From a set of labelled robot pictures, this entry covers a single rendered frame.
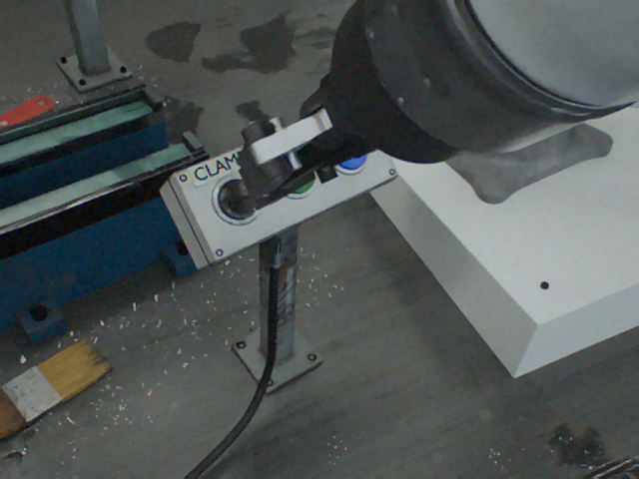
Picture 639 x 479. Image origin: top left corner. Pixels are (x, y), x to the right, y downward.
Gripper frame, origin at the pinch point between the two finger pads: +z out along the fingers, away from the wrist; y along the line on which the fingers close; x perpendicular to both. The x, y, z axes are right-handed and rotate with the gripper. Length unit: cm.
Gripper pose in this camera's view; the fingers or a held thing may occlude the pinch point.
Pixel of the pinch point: (275, 174)
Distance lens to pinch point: 45.9
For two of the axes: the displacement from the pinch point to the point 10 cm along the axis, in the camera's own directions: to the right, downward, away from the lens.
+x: 4.3, 9.0, 0.4
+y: -8.1, 4.0, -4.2
